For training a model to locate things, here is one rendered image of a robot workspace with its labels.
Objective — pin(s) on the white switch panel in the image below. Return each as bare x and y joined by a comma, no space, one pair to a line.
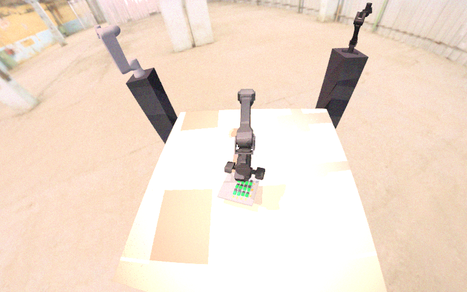
238,191

